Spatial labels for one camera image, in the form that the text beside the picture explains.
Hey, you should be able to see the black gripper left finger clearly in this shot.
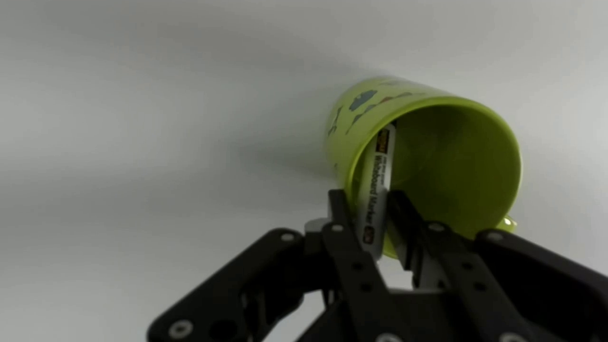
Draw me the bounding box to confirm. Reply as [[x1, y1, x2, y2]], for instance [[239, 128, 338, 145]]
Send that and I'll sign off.
[[146, 189, 406, 342]]

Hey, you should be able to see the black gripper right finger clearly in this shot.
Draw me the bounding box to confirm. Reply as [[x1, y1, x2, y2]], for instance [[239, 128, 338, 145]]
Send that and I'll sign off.
[[385, 191, 608, 342]]

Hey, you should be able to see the blue capped white marker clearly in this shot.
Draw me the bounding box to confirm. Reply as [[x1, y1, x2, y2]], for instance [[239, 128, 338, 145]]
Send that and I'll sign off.
[[351, 122, 399, 263]]

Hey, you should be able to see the yellow-green printed mug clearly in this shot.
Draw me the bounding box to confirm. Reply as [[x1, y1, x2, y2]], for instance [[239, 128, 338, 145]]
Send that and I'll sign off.
[[324, 75, 524, 261]]

